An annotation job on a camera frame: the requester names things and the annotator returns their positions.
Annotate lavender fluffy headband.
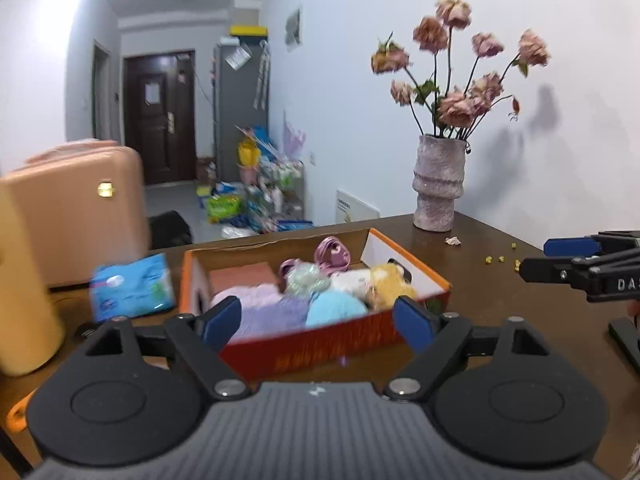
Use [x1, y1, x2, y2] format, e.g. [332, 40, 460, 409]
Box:
[210, 284, 283, 309]

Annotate white yellow plush toy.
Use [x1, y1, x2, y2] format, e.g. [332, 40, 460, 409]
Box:
[330, 262, 418, 311]

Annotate pink layered sponge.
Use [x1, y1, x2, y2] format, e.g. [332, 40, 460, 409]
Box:
[209, 262, 280, 294]

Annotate purple woven cloth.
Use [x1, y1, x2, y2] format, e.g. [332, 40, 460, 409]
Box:
[230, 296, 310, 344]

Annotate light blue plush puff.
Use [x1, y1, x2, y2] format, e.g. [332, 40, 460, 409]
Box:
[306, 289, 368, 328]

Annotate iridescent mesh bath pouf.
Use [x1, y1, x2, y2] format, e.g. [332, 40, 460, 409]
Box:
[285, 262, 331, 298]

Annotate pink satin bow scrunchie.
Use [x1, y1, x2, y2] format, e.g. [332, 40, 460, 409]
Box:
[279, 236, 352, 280]

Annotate blue wet wipes pack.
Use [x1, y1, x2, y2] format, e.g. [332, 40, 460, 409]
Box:
[89, 254, 176, 323]

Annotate fallen rose petal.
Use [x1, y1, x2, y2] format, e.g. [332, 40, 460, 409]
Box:
[445, 236, 461, 246]

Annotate red cardboard box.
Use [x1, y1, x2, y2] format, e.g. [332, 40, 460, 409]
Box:
[179, 228, 451, 380]

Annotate black bag on floor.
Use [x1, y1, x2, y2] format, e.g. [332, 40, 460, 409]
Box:
[149, 210, 193, 250]

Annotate green detergent bag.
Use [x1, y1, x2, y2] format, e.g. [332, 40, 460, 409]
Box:
[205, 194, 242, 223]

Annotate pink textured vase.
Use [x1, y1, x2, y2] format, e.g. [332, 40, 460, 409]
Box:
[412, 136, 466, 233]

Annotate yellow bucket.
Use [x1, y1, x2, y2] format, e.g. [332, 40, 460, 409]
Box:
[238, 138, 262, 167]

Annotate dried pink roses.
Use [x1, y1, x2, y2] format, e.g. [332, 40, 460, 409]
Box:
[370, 0, 551, 143]

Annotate pink ribbed suitcase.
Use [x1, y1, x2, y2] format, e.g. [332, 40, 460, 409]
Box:
[1, 139, 151, 287]

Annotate yellow thermos jug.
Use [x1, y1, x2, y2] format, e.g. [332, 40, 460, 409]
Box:
[0, 186, 65, 377]

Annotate orange plastic shoehorn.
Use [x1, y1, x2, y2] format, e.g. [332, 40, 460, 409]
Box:
[6, 390, 35, 434]

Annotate dark brown entrance door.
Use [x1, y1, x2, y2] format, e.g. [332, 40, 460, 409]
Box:
[122, 50, 196, 185]

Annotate grey refrigerator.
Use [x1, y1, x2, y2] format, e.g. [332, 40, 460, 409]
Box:
[213, 37, 269, 182]

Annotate yellow box on refrigerator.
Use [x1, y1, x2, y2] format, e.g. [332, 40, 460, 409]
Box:
[229, 24, 268, 38]

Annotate white board against wall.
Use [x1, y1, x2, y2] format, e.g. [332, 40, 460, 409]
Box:
[335, 190, 381, 224]

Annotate wire storage rack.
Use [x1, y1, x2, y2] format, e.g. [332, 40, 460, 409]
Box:
[258, 157, 306, 221]

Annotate wall electrical panel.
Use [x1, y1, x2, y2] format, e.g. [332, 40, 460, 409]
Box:
[284, 6, 303, 51]

